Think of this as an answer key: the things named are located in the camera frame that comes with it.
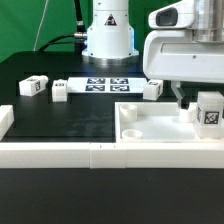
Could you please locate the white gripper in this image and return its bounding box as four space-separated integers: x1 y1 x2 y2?
143 30 224 109

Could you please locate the white square tabletop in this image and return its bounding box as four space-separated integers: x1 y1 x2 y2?
115 102 224 143

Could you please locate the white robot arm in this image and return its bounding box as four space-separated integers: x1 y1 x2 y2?
82 0 224 100

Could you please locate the white fiducial tag sheet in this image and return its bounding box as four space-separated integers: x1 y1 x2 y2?
68 77 146 93

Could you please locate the white U-shaped fence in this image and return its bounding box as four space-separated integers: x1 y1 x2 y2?
0 105 224 168

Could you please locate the black cable bundle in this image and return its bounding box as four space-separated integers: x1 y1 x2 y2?
37 0 88 54

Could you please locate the thin white cable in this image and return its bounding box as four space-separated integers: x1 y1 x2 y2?
32 0 50 53

